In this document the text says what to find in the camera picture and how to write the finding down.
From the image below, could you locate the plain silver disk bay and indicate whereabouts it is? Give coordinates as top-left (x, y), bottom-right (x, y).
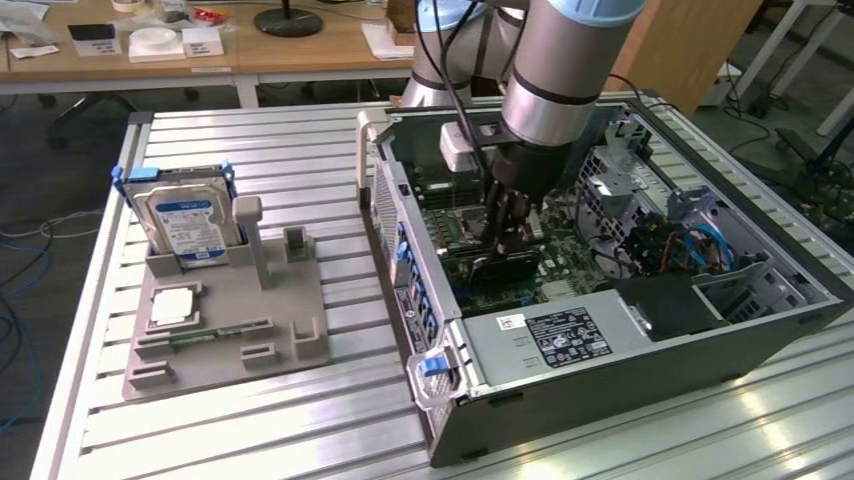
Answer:
top-left (691, 249), bottom-right (814, 326)

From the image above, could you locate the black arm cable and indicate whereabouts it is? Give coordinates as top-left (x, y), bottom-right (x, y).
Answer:
top-left (411, 0), bottom-right (495, 174)

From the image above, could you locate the black metal stand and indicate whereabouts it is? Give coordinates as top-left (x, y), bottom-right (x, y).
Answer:
top-left (773, 99), bottom-right (854, 221)

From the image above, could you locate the light wooden cabinet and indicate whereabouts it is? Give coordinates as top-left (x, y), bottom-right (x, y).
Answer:
top-left (603, 0), bottom-right (767, 117)

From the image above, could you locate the graphics card with metal bracket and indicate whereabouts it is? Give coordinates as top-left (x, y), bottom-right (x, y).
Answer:
top-left (458, 239), bottom-right (543, 287)

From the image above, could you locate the plain white box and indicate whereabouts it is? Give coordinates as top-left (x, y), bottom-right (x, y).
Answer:
top-left (180, 26), bottom-right (227, 58)

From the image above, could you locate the white booklet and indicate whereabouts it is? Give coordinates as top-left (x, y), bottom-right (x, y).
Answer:
top-left (360, 21), bottom-right (418, 60)

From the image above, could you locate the grey power supply unit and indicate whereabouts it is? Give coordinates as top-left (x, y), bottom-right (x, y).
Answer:
top-left (458, 289), bottom-right (654, 390)

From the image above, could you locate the black round lamp base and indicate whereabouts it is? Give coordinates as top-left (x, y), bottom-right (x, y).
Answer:
top-left (252, 0), bottom-right (327, 38)

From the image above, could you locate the RAM stick with white label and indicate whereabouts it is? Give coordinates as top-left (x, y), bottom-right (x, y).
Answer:
top-left (438, 243), bottom-right (492, 262)

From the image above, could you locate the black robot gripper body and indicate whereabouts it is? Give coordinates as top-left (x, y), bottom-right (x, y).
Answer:
top-left (488, 138), bottom-right (571, 200)

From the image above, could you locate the open dark grey PC case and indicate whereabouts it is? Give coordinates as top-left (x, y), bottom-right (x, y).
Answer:
top-left (355, 96), bottom-right (850, 470)

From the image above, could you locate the wooden desk white frame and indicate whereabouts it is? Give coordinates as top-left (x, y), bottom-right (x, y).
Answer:
top-left (0, 0), bottom-right (602, 109)

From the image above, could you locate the grey wrist camera housing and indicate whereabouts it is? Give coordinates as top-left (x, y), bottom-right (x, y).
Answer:
top-left (439, 122), bottom-right (487, 173)

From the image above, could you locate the white box with red dot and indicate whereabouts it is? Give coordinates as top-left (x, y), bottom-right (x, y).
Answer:
top-left (699, 59), bottom-right (746, 109)

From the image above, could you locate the white box with black top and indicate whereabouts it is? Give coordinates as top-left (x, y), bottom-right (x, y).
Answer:
top-left (67, 22), bottom-right (124, 58)

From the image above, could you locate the black office chair base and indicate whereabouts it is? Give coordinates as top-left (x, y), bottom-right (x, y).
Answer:
top-left (47, 91), bottom-right (140, 150)

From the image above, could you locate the green RAM stick bare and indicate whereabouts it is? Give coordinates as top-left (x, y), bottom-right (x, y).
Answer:
top-left (167, 321), bottom-right (260, 347)

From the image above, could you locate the white paper label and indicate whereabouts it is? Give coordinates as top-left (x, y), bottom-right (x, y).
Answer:
top-left (8, 44), bottom-right (61, 60)

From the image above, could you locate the brown cardboard box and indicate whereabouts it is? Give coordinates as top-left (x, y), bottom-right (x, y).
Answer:
top-left (384, 0), bottom-right (420, 35)

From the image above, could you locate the green motherboard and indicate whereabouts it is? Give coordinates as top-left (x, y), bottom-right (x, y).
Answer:
top-left (404, 164), bottom-right (606, 315)

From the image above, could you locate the white box with round hole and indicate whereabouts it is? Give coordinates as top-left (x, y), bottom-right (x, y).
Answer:
top-left (127, 26), bottom-right (187, 64)

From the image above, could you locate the blue floor cable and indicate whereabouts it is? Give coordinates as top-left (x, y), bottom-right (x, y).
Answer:
top-left (0, 219), bottom-right (59, 436)

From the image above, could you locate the clear plastic bag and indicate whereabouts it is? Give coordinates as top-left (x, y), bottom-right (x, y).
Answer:
top-left (0, 12), bottom-right (61, 46)

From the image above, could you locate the black sleeved power wire bundle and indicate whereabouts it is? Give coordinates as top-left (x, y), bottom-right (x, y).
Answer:
top-left (623, 224), bottom-right (695, 279)

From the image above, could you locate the perforated silver disk bay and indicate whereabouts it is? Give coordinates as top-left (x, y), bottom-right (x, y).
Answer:
top-left (572, 144), bottom-right (675, 241)

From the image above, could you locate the white metal table frame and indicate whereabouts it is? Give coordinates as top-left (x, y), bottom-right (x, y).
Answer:
top-left (730, 0), bottom-right (854, 137)

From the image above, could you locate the hard disk with blue rails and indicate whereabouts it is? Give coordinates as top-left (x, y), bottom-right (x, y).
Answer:
top-left (108, 160), bottom-right (240, 267)

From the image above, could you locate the black plastic bay shroud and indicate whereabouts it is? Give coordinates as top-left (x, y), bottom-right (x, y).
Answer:
top-left (610, 273), bottom-right (733, 344)

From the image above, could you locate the blue data wire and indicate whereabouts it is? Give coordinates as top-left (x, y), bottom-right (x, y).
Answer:
top-left (686, 223), bottom-right (737, 275)

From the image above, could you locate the small red item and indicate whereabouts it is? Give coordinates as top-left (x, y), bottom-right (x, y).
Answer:
top-left (191, 4), bottom-right (227, 27)

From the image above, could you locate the thin black cable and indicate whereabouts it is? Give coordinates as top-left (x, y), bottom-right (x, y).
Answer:
top-left (606, 73), bottom-right (676, 110)

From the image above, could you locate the silver CPU chip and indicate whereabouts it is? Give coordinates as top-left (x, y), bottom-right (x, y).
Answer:
top-left (149, 288), bottom-right (201, 327)

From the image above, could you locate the CPU socket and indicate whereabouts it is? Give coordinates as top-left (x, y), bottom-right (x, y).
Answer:
top-left (458, 204), bottom-right (492, 241)

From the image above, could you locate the grey plastic parts rack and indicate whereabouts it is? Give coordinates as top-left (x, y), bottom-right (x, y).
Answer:
top-left (121, 194), bottom-right (336, 404)

